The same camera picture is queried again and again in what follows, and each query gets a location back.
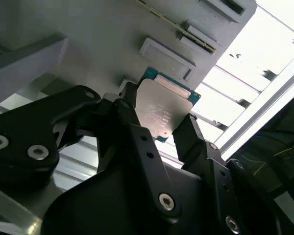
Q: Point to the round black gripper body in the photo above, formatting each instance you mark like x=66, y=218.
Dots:
x=100, y=210

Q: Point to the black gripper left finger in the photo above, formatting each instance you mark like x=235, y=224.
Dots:
x=152, y=181

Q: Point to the silver CPU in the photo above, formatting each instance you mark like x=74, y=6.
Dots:
x=159, y=107

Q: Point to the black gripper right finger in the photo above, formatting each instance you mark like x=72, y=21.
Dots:
x=212, y=169

